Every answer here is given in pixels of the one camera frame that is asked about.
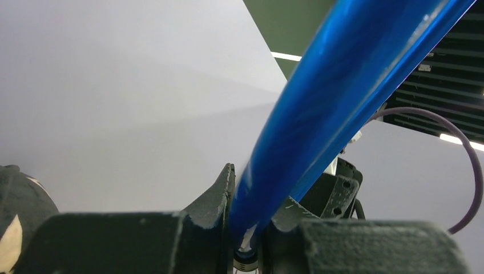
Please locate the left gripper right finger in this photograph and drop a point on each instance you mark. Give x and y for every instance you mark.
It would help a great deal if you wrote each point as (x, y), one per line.
(297, 241)

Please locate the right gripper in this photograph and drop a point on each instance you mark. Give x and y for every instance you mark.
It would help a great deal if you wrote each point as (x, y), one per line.
(334, 196)

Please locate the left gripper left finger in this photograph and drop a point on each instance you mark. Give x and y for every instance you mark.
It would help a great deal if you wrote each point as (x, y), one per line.
(193, 240)

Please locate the blue cable lock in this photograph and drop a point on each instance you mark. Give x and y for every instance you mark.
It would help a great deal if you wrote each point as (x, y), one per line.
(361, 53)

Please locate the black pillow with cream flowers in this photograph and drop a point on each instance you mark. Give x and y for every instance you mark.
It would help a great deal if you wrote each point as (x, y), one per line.
(25, 205)

